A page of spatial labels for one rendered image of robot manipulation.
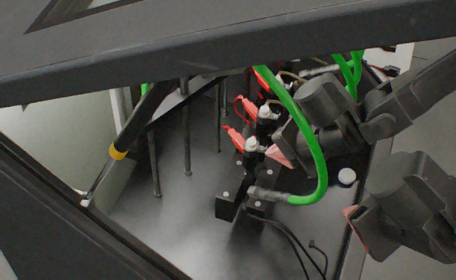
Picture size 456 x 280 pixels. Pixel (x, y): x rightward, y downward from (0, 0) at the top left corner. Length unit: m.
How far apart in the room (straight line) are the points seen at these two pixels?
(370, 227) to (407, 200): 0.12
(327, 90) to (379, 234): 0.29
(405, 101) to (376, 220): 0.27
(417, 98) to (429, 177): 0.34
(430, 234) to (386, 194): 0.07
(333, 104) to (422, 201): 0.36
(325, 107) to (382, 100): 0.09
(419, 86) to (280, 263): 0.54
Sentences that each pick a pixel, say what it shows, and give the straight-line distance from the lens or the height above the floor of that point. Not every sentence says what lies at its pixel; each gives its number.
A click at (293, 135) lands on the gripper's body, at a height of 1.19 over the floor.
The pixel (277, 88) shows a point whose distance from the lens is 0.84.
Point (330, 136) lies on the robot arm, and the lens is 0.98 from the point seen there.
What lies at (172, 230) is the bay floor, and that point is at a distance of 1.35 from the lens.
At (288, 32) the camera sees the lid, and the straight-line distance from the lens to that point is 0.41.
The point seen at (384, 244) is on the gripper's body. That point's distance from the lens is 0.75.
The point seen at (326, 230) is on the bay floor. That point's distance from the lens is 1.37.
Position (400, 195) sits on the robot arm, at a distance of 0.62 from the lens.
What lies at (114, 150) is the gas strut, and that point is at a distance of 0.68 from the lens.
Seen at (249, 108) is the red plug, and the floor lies 1.08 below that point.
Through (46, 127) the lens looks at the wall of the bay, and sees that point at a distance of 1.00.
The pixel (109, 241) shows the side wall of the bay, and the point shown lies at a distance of 0.84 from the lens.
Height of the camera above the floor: 2.00
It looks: 51 degrees down
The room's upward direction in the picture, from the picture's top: 2 degrees clockwise
